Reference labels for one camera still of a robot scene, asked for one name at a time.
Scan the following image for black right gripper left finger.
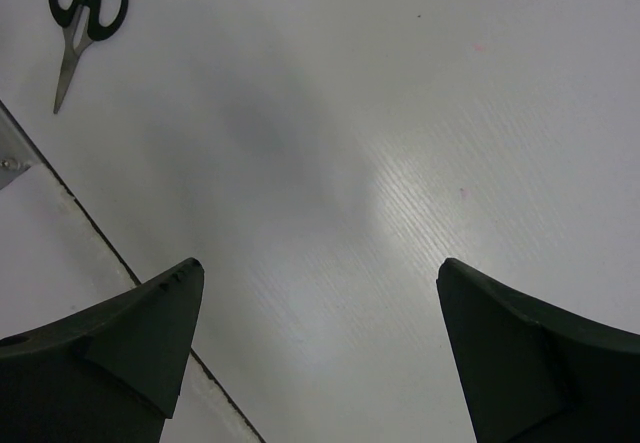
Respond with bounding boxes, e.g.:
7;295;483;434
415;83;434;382
1;258;204;442

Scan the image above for small black scissors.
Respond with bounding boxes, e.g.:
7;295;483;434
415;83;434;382
48;0;129;115

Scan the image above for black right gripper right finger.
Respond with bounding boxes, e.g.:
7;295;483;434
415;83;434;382
436;258;639;442

